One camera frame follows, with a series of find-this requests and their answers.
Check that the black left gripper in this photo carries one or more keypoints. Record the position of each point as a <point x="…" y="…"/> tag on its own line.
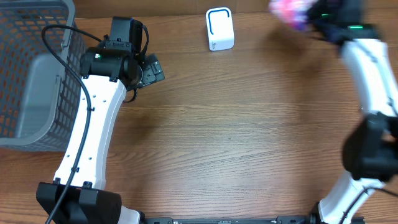
<point x="152" y="69"/>

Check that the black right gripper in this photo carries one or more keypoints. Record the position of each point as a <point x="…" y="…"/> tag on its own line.
<point x="318" y="12"/>

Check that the red purple snack packet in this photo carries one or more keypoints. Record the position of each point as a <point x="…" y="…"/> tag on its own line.
<point x="292" y="12"/>

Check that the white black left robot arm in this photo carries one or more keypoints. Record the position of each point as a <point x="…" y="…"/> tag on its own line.
<point x="118" y="64"/>

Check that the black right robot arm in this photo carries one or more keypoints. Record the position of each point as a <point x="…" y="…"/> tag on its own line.
<point x="370" y="152"/>

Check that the white barcode scanner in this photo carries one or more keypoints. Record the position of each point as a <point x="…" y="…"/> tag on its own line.
<point x="219" y="24"/>

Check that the grey plastic mesh basket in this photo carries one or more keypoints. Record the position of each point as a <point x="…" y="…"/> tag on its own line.
<point x="39" y="97"/>

